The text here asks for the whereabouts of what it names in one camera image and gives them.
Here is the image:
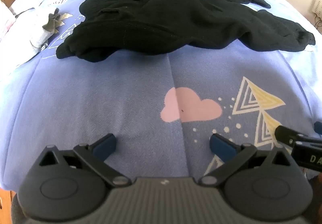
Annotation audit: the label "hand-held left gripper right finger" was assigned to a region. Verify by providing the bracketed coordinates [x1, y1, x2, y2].
[199, 133, 300, 187]

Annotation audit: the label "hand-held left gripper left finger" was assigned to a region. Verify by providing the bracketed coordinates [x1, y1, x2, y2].
[38, 133, 131, 187]

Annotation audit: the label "black pants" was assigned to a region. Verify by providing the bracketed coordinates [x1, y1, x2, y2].
[56, 0, 316, 63]

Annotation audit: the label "blue printed blanket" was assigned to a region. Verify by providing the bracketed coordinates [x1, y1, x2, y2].
[0, 0, 322, 192]

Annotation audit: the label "white power strip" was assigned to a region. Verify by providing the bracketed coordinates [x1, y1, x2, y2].
[312, 0, 322, 18]

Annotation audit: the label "grey crumpled cloth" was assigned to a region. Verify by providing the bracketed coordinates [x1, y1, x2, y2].
[30, 8, 64, 51]

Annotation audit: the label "white crumpled cloth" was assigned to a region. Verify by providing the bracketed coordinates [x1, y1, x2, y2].
[0, 0, 59, 70]

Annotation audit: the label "black power cable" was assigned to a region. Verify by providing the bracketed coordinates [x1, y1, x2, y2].
[312, 13, 322, 30]

